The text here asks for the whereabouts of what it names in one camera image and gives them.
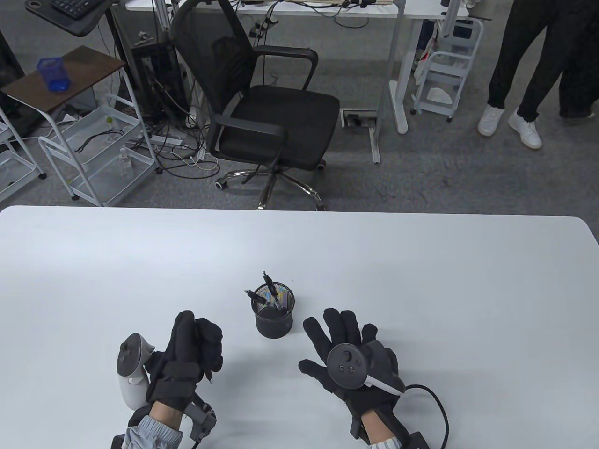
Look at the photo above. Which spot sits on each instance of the metal floor socket box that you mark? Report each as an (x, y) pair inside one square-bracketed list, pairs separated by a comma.
[(360, 119)]

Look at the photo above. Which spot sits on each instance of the person's left forearm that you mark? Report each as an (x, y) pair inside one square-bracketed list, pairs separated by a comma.
[(157, 432)]

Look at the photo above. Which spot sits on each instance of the black keyboard tray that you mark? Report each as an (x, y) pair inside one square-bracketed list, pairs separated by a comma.
[(84, 25)]

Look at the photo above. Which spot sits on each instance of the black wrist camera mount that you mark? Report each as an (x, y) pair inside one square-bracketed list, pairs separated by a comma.
[(355, 428), (201, 421)]

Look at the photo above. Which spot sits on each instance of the white power strip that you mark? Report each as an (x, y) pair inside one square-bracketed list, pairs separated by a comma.
[(166, 139)]

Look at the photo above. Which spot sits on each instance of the black computer tower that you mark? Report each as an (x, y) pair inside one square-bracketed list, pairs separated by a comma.
[(157, 79)]

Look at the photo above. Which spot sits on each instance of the white tiered rolling cart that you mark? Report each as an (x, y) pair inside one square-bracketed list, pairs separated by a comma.
[(451, 70)]

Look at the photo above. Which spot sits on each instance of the grey handheld controller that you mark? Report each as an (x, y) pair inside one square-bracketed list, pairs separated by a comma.
[(346, 365), (133, 355)]

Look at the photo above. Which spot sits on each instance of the person's left hand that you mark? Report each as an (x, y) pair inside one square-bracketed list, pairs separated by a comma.
[(187, 346)]

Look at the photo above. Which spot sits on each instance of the clear plastic bottle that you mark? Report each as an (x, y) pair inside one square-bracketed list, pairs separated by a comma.
[(125, 163)]

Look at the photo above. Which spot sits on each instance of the white crumpled paper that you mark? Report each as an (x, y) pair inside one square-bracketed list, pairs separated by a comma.
[(439, 96)]

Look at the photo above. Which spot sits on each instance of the white cart with brown top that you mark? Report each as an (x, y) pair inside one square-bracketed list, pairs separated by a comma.
[(70, 77)]

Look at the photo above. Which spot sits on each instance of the person's right hand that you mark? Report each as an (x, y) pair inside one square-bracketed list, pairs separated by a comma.
[(337, 329)]

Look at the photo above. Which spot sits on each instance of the blue mesh pen cup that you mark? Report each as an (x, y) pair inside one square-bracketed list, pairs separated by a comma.
[(55, 77)]

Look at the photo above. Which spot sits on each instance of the person's right forearm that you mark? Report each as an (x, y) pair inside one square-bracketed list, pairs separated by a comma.
[(378, 428)]

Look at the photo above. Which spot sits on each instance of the white standing desk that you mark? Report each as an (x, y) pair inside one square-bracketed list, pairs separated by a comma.
[(403, 107)]

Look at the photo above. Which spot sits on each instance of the black mesh pen holder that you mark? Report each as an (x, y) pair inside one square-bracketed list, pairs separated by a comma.
[(275, 327)]

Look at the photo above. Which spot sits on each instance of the black keyboard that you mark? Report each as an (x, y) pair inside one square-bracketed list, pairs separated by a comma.
[(75, 7)]

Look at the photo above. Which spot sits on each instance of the black mesh office chair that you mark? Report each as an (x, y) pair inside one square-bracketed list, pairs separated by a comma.
[(276, 121)]

